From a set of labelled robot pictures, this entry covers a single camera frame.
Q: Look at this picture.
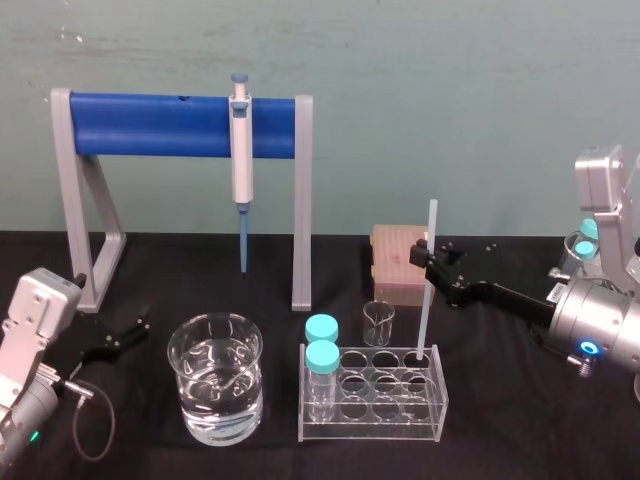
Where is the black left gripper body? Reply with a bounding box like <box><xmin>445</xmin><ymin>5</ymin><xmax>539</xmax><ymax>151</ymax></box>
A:
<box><xmin>49</xmin><ymin>310</ymin><xmax>125</xmax><ymax>382</ymax></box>

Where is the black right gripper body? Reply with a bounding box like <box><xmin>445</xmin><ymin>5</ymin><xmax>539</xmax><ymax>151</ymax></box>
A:
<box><xmin>446</xmin><ymin>241</ymin><xmax>557</xmax><ymax>332</ymax></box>

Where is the translucent white stirring rod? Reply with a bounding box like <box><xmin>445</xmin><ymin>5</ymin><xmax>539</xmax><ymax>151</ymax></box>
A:
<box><xmin>414</xmin><ymin>198</ymin><xmax>439</xmax><ymax>364</ymax></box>

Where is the pink pipette tip box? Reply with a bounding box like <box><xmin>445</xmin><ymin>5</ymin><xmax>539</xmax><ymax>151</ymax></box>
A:
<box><xmin>369</xmin><ymin>223</ymin><xmax>437</xmax><ymax>306</ymax></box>

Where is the small empty glass beaker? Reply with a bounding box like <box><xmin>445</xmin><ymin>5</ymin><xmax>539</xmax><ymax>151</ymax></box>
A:
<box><xmin>362</xmin><ymin>300</ymin><xmax>396</xmax><ymax>348</ymax></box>

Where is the large glass beaker with water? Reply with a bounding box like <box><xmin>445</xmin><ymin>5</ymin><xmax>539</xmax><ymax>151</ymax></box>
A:
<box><xmin>166</xmin><ymin>312</ymin><xmax>265</xmax><ymax>445</ymax></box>

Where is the black table cloth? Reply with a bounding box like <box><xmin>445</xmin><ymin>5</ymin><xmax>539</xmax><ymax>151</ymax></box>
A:
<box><xmin>0</xmin><ymin>229</ymin><xmax>640</xmax><ymax>480</ymax></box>

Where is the clear acrylic tube rack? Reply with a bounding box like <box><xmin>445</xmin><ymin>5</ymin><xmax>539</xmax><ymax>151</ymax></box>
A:
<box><xmin>297</xmin><ymin>342</ymin><xmax>448</xmax><ymax>444</ymax></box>

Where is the grey and blue pipette stand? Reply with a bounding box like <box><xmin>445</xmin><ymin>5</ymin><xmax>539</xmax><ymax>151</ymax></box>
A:
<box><xmin>49</xmin><ymin>87</ymin><xmax>316</xmax><ymax>314</ymax></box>

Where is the white pipette with blue tip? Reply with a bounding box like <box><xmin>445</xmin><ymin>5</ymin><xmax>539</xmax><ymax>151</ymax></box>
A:
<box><xmin>228</xmin><ymin>72</ymin><xmax>255</xmax><ymax>281</ymax></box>

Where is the thin dark gripper cable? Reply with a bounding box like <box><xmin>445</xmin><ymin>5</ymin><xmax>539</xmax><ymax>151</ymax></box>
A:
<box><xmin>62</xmin><ymin>377</ymin><xmax>117</xmax><ymax>461</ymax></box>

